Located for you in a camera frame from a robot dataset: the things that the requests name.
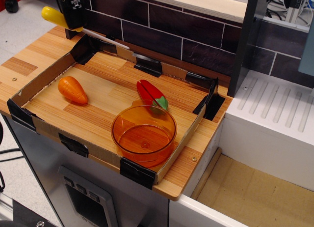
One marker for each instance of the grey toy oven front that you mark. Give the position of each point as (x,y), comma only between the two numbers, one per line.
(82,192)

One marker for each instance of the dark grey upright post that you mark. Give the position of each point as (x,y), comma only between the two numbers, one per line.
(255,12)

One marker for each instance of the yellow handled toy knife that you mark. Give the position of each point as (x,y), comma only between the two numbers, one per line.
(56,17)

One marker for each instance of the cardboard fence with black tape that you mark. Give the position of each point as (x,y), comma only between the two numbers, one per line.
(108,75)

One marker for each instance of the white toy sink unit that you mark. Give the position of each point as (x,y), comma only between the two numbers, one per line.
(258,171)

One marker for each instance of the black caster wheel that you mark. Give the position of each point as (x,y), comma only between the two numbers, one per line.
(11,6)

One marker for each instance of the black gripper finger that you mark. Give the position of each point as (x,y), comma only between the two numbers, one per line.
(73,12)

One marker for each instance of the red toy chili pepper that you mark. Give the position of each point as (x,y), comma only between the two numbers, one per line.
(148,91)

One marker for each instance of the orange transparent plastic pot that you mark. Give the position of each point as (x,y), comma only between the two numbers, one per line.
(144,133)

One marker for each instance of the orange toy carrot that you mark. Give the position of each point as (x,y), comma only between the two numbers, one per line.
(70,88)

